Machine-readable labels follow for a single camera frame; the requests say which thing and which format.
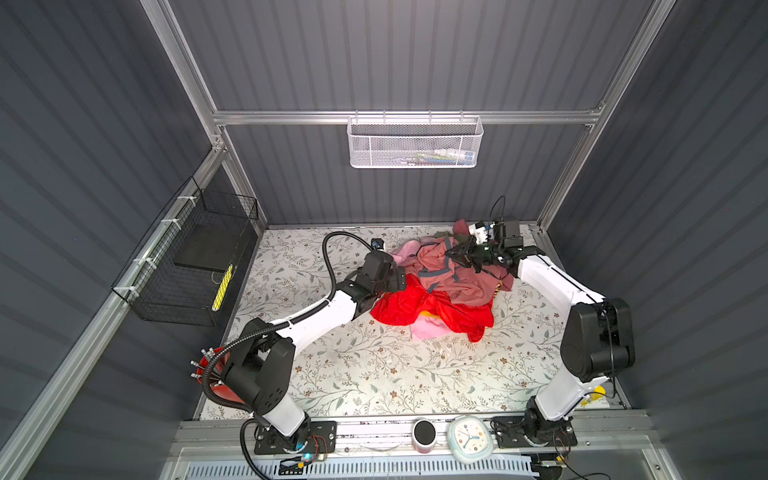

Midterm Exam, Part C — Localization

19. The dusty rose grey shirt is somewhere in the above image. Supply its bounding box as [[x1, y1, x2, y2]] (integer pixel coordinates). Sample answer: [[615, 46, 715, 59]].
[[405, 236, 515, 307]]

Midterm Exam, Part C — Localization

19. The yellow small object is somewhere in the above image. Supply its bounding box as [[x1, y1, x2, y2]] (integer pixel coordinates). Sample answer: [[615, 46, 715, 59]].
[[580, 385, 606, 407]]

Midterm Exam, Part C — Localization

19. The light pink cloth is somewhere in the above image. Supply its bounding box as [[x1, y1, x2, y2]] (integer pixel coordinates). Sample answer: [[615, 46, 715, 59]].
[[391, 239, 451, 341]]

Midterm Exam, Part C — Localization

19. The black round speaker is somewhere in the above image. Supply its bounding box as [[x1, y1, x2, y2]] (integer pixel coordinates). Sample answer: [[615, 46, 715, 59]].
[[411, 419, 437, 454]]

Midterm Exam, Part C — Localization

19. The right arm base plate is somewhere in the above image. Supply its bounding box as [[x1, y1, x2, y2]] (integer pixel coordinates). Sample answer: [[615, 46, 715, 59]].
[[490, 416, 578, 449]]

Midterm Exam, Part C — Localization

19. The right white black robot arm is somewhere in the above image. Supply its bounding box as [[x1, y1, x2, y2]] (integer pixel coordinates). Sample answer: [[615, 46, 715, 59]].
[[463, 219, 636, 445]]

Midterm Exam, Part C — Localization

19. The maroon cloth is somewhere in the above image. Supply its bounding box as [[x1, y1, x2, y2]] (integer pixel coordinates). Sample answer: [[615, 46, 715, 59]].
[[452, 219, 470, 236]]

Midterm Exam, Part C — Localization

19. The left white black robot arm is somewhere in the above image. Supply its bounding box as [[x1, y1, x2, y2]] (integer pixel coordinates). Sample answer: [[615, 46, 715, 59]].
[[211, 250, 407, 450]]

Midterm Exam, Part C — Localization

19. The black wire wall basket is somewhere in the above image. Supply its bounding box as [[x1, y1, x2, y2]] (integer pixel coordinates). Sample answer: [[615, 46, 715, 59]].
[[112, 180, 259, 327]]

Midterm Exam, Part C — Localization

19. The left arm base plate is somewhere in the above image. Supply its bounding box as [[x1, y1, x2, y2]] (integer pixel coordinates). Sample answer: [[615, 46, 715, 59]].
[[253, 420, 338, 455]]

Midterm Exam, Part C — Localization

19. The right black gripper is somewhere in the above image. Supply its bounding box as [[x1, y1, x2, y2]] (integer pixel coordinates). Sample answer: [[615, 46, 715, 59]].
[[445, 236, 502, 273]]

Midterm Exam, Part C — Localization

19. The red cup with tools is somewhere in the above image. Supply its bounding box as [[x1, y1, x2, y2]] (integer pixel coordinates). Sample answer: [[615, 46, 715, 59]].
[[190, 348, 242, 403]]

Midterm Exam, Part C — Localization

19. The red cloth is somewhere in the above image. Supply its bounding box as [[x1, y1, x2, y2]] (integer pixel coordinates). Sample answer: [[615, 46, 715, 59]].
[[370, 286, 495, 343]]

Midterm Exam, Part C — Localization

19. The black corrugated cable hose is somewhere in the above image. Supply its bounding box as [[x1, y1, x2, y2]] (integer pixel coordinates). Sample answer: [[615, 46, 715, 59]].
[[200, 230, 376, 415]]

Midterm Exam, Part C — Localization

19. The white analog clock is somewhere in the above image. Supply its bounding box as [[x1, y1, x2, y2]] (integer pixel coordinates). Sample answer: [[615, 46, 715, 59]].
[[447, 415, 494, 465]]

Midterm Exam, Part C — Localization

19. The yellow black striped tool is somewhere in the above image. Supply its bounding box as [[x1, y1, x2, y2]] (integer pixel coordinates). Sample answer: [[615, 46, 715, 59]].
[[211, 264, 235, 312]]

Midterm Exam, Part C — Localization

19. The white wire mesh basket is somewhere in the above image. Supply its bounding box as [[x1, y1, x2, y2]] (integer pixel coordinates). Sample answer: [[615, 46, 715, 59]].
[[346, 115, 484, 169]]

